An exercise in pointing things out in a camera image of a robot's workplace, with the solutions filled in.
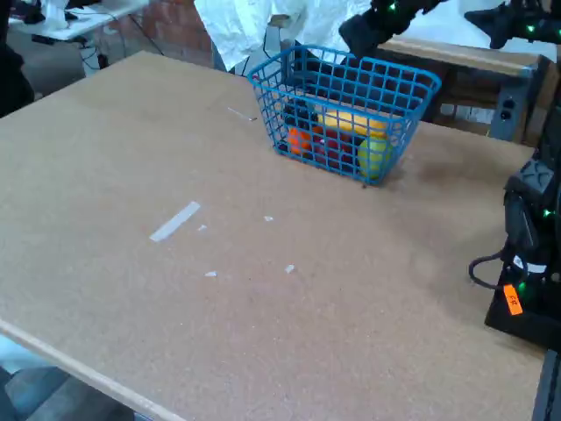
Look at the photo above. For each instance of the yellow toy banana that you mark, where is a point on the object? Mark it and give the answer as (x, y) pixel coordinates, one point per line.
(350, 122)

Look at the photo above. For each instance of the dark grey table frame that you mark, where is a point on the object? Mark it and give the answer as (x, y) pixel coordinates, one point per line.
(548, 386)

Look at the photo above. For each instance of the black toy grapes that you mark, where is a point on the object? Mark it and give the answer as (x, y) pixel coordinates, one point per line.
(298, 114)

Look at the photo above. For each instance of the white crumpled sheet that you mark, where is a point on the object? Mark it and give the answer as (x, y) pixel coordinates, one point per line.
(236, 26)

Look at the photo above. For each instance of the black bulky object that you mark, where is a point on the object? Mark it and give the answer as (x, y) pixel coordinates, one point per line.
(11, 83)

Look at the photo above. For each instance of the orange toy fruit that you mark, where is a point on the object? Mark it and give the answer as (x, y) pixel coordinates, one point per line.
(299, 141)

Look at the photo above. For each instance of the wooden bench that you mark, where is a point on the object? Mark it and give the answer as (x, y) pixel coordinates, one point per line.
(460, 54)

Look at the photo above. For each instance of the orange label tag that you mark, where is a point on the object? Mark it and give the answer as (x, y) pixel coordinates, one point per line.
(513, 300)

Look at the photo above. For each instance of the white cloth on desk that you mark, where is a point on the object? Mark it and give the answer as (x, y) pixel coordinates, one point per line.
(54, 13)

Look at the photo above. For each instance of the long white tape strip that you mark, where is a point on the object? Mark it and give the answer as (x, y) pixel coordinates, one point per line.
(175, 221)

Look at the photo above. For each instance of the round green toy fruit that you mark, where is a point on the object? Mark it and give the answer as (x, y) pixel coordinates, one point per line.
(372, 158)

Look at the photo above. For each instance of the dark red toy fruit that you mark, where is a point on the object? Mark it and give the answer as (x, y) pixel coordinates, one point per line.
(333, 149)

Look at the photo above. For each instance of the white desk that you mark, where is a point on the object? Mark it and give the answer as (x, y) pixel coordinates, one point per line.
(87, 22)

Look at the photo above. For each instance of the thin white tape sliver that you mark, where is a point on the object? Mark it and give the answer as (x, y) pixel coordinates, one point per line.
(241, 114)

